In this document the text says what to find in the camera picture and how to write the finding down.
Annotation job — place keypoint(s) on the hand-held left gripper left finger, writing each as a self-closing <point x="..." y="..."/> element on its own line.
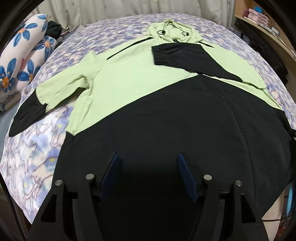
<point x="113" y="171"/>

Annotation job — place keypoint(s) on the dark cloth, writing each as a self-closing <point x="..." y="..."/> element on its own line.
<point x="54" y="29"/>

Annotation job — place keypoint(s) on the green and black hoodie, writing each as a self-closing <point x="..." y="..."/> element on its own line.
<point x="161" y="115"/>

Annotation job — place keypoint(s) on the black bag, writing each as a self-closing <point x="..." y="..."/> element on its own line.
<point x="266" y="53"/>

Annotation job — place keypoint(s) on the small blue box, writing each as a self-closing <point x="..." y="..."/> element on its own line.
<point x="260" y="9"/>

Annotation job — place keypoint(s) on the blue flower patterned pillow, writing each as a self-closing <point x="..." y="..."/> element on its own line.
<point x="25" y="46"/>

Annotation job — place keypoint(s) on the stack of pink boxes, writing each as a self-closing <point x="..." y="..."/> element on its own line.
<point x="254" y="17"/>

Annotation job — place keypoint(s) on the purple floral bed sheet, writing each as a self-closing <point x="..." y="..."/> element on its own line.
<point x="34" y="150"/>

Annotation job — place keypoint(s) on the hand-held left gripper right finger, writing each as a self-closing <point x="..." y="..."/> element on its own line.
<point x="185" y="173"/>

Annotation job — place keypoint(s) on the wooden shelf unit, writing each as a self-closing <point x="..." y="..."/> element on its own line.
<point x="277" y="41"/>

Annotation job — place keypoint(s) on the white curtain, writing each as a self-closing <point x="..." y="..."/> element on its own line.
<point x="115" y="9"/>

